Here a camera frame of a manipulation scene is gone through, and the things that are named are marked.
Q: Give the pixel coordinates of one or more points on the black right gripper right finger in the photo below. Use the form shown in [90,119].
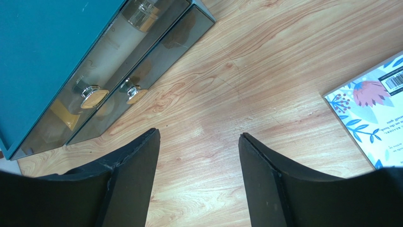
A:
[284,193]

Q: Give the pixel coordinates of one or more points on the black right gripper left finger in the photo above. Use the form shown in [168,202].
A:
[111,191]

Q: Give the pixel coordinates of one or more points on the orange tube white cap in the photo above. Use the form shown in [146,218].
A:
[63,113]

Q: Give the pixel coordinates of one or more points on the cream lotion bottle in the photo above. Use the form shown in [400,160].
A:
[122,37]

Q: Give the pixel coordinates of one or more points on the clear acrylic drawer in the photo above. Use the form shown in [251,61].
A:
[181,24]
[49,131]

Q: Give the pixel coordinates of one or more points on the floral pink palette box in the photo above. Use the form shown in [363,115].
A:
[370,108]

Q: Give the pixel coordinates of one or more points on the teal drawer organizer box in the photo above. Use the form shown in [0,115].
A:
[42,42]

